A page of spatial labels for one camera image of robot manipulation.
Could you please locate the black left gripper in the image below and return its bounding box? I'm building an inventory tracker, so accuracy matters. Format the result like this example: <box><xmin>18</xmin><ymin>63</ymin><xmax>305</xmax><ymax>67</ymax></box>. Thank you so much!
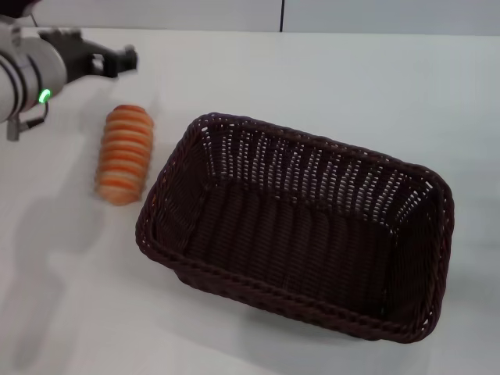
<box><xmin>37</xmin><ymin>28</ymin><xmax>139</xmax><ymax>85</ymax></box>

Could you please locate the dark brown woven basket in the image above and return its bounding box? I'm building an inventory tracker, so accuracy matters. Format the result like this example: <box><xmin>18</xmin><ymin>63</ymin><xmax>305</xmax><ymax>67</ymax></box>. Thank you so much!
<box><xmin>134</xmin><ymin>112</ymin><xmax>455</xmax><ymax>345</ymax></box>

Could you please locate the orange striped bread roll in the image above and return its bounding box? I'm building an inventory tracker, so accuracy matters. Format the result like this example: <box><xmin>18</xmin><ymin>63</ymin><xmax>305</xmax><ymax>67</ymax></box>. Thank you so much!
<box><xmin>95</xmin><ymin>104</ymin><xmax>155</xmax><ymax>207</ymax></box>

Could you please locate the black cable with metal plug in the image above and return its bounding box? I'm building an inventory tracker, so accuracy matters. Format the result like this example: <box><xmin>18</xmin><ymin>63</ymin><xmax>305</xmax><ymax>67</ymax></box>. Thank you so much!
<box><xmin>5</xmin><ymin>102</ymin><xmax>51</xmax><ymax>142</ymax></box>

